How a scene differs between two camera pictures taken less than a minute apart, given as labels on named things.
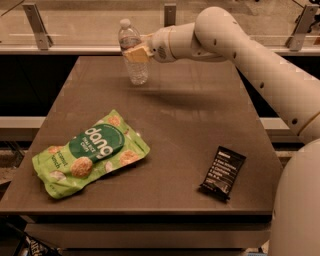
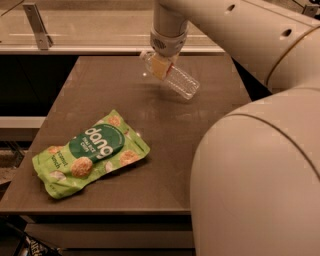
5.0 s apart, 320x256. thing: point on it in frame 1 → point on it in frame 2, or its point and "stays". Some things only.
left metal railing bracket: [35, 21] stays
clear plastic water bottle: [130, 38] → [175, 78]
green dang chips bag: [103, 145] stays
